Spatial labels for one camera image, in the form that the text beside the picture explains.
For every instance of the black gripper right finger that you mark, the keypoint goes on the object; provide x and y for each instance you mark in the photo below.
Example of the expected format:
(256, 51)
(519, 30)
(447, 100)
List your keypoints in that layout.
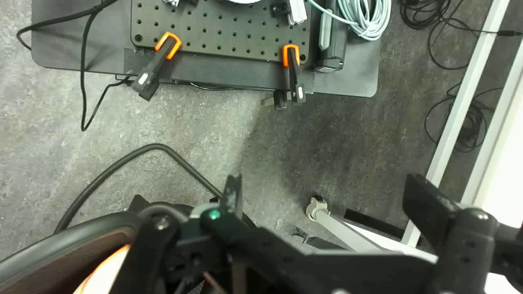
(464, 246)

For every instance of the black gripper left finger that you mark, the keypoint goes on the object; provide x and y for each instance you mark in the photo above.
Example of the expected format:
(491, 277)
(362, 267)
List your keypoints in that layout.
(156, 246)

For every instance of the white table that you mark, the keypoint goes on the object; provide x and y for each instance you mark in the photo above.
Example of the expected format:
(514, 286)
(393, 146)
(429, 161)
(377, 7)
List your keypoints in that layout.
(469, 92)

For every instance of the black power adapter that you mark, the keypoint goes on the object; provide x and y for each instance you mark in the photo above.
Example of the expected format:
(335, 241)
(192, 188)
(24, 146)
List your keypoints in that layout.
(330, 54)

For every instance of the black perforated breadboard plate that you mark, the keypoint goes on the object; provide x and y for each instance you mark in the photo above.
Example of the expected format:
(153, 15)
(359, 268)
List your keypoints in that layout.
(218, 33)

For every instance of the grey pegboard base plate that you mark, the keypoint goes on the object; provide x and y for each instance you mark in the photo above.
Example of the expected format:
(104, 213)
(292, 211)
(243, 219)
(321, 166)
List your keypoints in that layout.
(71, 43)

